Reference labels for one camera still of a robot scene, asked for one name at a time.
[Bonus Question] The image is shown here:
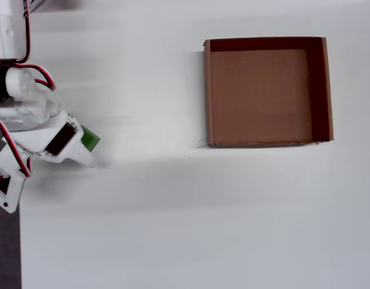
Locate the brown cardboard box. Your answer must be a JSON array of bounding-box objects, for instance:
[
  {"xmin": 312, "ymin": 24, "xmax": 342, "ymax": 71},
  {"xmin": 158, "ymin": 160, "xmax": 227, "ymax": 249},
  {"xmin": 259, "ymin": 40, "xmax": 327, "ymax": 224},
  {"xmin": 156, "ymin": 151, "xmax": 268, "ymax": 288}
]
[{"xmin": 202, "ymin": 36, "xmax": 334, "ymax": 148}]

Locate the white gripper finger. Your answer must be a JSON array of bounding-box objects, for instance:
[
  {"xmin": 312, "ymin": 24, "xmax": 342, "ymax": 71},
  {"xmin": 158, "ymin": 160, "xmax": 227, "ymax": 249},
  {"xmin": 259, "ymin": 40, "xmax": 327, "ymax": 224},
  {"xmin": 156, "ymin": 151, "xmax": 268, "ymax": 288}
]
[{"xmin": 71, "ymin": 141, "xmax": 98, "ymax": 168}]

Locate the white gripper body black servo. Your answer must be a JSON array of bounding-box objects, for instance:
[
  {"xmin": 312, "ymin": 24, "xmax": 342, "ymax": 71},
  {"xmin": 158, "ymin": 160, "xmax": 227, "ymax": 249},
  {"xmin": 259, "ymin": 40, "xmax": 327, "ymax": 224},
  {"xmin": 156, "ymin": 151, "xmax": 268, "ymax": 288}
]
[{"xmin": 4, "ymin": 110, "xmax": 83, "ymax": 163}]

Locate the red black servo cable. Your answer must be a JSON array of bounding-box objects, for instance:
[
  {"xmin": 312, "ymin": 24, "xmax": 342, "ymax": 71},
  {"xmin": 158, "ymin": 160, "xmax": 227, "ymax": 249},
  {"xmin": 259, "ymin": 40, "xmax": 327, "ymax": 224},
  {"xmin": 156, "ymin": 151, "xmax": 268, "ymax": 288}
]
[
  {"xmin": 14, "ymin": 0, "xmax": 32, "ymax": 64},
  {"xmin": 31, "ymin": 64, "xmax": 57, "ymax": 92},
  {"xmin": 0, "ymin": 115, "xmax": 32, "ymax": 178}
]

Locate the green cube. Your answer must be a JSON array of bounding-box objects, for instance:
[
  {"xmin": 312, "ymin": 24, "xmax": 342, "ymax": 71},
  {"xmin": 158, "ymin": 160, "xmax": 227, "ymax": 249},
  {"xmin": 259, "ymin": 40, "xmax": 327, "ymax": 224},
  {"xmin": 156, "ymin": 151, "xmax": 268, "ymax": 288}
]
[{"xmin": 80, "ymin": 125, "xmax": 101, "ymax": 153}]

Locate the white wrist camera mount plate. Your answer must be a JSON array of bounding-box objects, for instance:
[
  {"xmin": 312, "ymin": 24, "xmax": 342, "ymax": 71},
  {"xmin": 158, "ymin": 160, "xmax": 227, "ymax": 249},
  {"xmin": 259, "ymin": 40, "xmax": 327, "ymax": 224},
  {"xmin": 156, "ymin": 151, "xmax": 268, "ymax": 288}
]
[{"xmin": 0, "ymin": 144, "xmax": 32, "ymax": 214}]

